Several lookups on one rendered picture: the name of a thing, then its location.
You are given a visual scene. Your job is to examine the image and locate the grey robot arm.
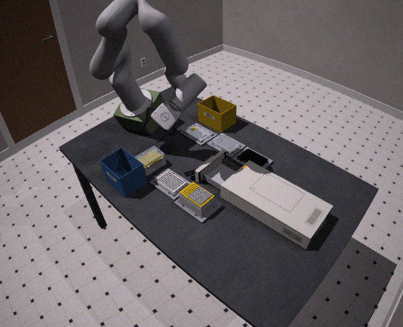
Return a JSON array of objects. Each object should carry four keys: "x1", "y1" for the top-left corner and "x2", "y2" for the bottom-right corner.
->
[{"x1": 90, "y1": 0, "x2": 207, "y2": 117}]

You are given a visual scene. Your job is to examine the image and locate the dark blue open bin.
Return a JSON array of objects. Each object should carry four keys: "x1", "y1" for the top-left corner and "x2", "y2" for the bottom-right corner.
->
[{"x1": 100, "y1": 147, "x2": 147, "y2": 198}]

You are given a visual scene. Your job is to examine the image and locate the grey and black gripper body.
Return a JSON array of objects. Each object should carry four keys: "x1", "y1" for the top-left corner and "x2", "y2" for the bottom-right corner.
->
[{"x1": 151, "y1": 100, "x2": 182, "y2": 131}]

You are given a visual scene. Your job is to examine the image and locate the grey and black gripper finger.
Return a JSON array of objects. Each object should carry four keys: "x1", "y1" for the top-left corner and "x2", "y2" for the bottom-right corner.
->
[
  {"x1": 157, "y1": 125, "x2": 177, "y2": 142},
  {"x1": 141, "y1": 108, "x2": 156, "y2": 128}
]

